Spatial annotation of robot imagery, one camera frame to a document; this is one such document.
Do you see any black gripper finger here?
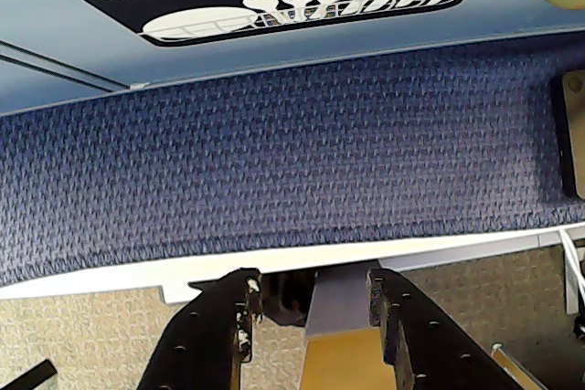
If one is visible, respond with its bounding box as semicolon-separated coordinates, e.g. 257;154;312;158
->
139;268;264;390
367;268;520;390

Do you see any dishwasher door with dish print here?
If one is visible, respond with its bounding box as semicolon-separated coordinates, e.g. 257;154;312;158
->
0;0;585;103

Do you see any blue toy kitchen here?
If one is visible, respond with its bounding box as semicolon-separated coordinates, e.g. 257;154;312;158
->
0;0;585;117

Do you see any blue woven floor mat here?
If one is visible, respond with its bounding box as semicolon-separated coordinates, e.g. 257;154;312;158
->
0;37;585;289

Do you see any black bar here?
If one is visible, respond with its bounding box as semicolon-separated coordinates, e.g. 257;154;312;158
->
0;360;57;390

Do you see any tan board with black edge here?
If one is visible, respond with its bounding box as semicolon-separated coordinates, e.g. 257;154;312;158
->
550;69;585;202

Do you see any gray and tan block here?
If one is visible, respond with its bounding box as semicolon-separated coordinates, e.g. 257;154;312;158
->
301;269;383;390

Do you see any white cable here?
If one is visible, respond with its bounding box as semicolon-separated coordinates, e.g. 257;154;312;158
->
559;229;585;316

